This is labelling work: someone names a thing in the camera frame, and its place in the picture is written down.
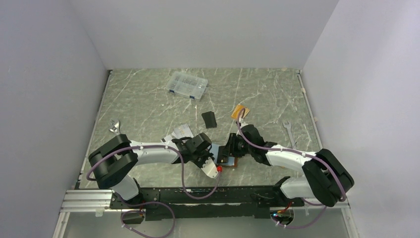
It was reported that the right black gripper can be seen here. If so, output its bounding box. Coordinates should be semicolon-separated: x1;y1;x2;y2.
221;133;254;157

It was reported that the brown leather card holder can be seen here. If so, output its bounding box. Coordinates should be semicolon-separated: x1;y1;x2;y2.
210;143;238;168

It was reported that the silver credit card stack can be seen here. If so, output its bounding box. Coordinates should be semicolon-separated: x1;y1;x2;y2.
161;124;194;142

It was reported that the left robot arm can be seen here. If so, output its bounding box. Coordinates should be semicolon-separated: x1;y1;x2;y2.
86;133;219;208

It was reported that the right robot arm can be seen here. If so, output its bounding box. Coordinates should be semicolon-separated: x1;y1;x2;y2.
219;124;355;207

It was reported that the black credit card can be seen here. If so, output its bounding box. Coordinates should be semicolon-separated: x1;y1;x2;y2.
201;111;217;129

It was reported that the orange credit card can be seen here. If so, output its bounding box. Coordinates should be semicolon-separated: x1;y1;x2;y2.
231;104;250;122

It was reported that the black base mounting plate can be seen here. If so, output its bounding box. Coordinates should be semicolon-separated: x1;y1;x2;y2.
110;185;304;221

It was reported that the silver open-end wrench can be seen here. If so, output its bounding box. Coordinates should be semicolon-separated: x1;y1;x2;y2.
283;121;296;149

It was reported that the clear plastic screw box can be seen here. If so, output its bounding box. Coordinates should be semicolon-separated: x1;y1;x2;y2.
165;71;208;101

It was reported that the red adjustable wrench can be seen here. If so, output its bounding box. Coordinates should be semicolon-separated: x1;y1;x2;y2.
109;119;121;135

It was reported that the aluminium frame rail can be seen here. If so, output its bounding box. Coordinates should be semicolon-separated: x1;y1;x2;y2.
52;189;112;238

